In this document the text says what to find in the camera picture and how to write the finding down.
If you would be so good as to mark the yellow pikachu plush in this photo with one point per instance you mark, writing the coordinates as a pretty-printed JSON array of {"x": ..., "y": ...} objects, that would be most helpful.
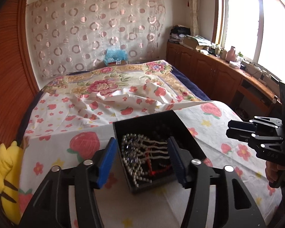
[{"x": 10, "y": 168}]

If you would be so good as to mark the beige side curtain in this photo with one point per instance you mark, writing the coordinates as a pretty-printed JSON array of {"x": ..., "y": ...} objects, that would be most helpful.
[{"x": 193, "y": 14}]

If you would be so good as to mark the floral quilt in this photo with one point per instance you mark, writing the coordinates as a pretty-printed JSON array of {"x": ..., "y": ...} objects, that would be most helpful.
[{"x": 107, "y": 80}]

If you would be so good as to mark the long wooden cabinet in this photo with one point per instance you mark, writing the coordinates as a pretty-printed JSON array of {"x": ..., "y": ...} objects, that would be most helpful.
[{"x": 238, "y": 89}]

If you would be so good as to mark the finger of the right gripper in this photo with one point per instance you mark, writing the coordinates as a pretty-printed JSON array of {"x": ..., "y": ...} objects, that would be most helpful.
[
  {"x": 241, "y": 125},
  {"x": 240, "y": 135}
]

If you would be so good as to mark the cardboard box with papers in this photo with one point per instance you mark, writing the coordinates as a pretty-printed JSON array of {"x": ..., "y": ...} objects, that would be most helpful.
[{"x": 196, "y": 42}]

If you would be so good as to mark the window with wooden frame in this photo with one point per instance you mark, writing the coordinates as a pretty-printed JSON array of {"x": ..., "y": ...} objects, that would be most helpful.
[{"x": 256, "y": 29}]

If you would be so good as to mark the pink circle pattern curtain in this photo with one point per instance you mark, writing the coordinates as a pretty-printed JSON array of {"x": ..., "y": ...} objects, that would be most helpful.
[{"x": 67, "y": 36}]

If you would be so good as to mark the pink bottle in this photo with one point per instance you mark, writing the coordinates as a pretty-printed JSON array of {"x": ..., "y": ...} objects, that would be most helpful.
[{"x": 231, "y": 55}]

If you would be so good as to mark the strawberry flower bed sheet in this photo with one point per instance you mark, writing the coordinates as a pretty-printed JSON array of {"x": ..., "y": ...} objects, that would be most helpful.
[{"x": 65, "y": 129}]

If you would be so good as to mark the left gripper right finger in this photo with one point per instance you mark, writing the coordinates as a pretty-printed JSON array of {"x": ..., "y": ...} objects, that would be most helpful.
[{"x": 218, "y": 197}]

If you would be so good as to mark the pile of dark clothes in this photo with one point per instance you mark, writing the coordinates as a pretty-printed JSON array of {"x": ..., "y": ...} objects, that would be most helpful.
[{"x": 177, "y": 33}]

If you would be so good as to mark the blue bubble wrap bag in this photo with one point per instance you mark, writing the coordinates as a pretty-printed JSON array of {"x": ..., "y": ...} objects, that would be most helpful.
[{"x": 115, "y": 55}]

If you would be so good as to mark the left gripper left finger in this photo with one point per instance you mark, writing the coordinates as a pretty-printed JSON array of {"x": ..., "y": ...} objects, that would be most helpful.
[{"x": 66, "y": 198}]

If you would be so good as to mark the right hand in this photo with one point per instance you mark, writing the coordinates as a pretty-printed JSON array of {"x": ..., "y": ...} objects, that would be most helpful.
[{"x": 272, "y": 170}]

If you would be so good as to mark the black jewelry box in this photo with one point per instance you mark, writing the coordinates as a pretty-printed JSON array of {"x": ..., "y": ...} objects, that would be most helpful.
[{"x": 155, "y": 127}]

